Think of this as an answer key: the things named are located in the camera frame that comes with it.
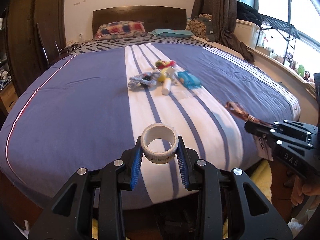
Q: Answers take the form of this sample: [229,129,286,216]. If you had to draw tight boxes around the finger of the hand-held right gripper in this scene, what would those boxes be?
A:
[244,120,319,143]
[257,135,320,180]

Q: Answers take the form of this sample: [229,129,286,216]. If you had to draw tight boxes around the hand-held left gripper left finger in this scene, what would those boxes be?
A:
[28,136,144,240]

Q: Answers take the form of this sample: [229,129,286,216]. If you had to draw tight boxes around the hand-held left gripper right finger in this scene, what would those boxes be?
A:
[176,135,293,240]

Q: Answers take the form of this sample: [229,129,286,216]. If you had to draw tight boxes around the white tape roll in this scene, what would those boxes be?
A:
[140,122,179,165]

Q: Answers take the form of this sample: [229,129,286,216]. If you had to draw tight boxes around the brown snack wrapper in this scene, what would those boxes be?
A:
[226,101,274,161]

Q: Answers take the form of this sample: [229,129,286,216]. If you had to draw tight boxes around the black trash bin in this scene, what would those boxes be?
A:
[152,205,200,240]

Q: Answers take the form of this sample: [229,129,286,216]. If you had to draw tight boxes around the yellow bottle with white cap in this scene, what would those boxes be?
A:
[157,66,177,82]

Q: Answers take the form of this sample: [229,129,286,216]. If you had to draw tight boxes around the colourful hair scrunchie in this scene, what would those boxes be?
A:
[155,59,177,70]

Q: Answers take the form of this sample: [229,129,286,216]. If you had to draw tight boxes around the person's right hand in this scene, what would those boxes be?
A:
[291,176,320,205]

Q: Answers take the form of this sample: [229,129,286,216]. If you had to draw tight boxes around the yellow fluffy rug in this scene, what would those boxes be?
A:
[91,160,273,240]

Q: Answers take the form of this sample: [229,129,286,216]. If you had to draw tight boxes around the black metal rack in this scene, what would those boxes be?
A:
[259,14,302,67]

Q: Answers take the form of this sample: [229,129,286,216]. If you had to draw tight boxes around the clear plastic wrapper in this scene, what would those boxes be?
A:
[172,89,191,100]

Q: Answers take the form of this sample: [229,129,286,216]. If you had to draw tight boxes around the small white bottle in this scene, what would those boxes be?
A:
[162,78,172,95]

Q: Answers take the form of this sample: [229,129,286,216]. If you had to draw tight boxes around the blue striped bed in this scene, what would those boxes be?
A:
[0,40,302,210]

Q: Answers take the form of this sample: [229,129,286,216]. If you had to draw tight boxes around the blue grey crumpled cloth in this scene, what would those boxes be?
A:
[128,71,160,88]

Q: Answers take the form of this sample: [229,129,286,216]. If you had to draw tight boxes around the blue wet wipes packet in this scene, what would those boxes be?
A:
[177,71,202,89]

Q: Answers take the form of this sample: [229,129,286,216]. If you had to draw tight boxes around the white storage box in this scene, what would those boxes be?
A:
[235,19,262,48]

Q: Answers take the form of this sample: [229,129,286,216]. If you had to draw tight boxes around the black jacket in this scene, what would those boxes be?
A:
[236,1,262,25]

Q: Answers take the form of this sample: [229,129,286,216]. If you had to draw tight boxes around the grey patterned blanket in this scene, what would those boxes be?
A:
[72,35,200,55]

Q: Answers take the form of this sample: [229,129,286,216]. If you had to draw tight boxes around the dark grey curtain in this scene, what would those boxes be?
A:
[191,0,255,63]

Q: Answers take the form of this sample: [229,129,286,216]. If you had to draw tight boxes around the brown patterned cushion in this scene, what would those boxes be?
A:
[187,14,213,40]

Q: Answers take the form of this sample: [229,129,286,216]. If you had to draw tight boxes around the teal pillow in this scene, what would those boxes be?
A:
[149,29,194,38]

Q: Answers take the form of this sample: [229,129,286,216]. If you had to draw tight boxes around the plaid pillow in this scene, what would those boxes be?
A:
[94,21,147,40]

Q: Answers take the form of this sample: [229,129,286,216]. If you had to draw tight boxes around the light wooden cabinet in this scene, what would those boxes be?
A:
[0,80,18,117]

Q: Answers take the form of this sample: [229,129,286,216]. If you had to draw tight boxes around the dark wooden headboard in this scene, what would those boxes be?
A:
[92,6,187,37]

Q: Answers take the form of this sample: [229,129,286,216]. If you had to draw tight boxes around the dark wooden wardrobe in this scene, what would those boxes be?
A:
[0,0,67,95]

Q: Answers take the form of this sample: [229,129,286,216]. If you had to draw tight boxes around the tangled charging cables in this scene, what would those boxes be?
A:
[60,40,85,54]

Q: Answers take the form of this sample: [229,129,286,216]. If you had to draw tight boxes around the metal frame chair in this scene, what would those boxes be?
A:
[36,23,60,68]

